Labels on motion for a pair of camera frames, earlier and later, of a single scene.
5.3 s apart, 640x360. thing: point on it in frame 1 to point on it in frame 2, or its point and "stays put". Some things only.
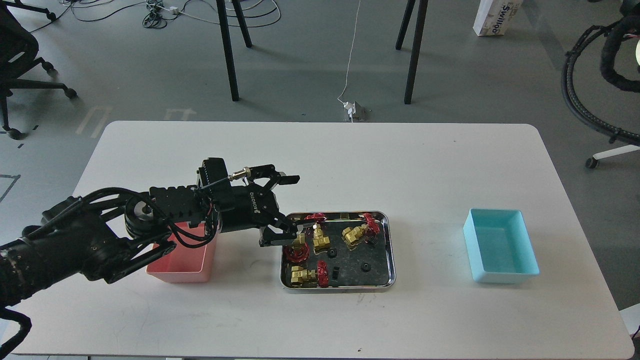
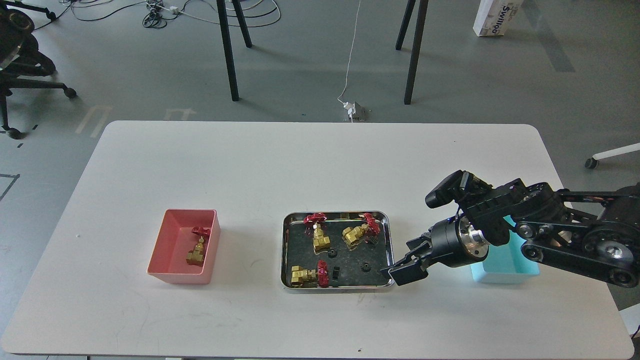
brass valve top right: (353, 236) stays put
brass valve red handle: (296, 256) to (195, 256)
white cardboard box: (493, 16) stays put
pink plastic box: (183, 264) stays put
